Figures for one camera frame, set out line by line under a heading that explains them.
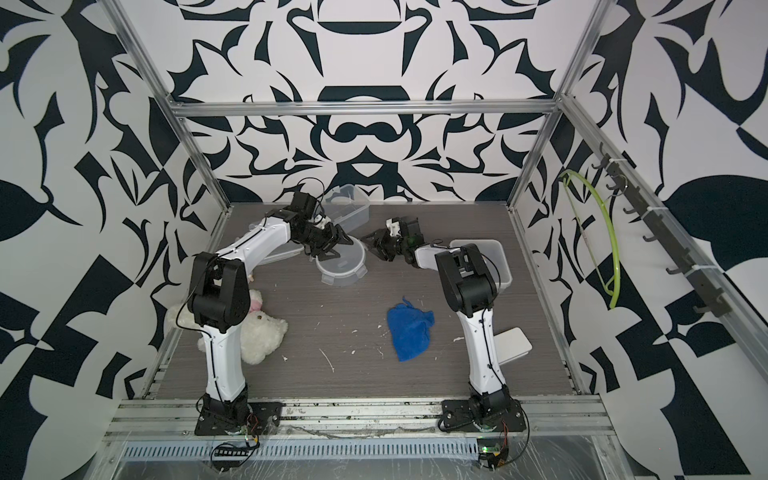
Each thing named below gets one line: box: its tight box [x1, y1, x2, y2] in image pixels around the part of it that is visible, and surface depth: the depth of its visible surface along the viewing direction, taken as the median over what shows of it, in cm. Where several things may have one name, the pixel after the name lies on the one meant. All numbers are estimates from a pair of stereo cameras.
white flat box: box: [493, 326, 533, 366], surface depth 84 cm
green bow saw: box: [559, 170, 622, 310], surface depth 73 cm
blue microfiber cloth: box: [387, 296, 435, 362], surface depth 87 cm
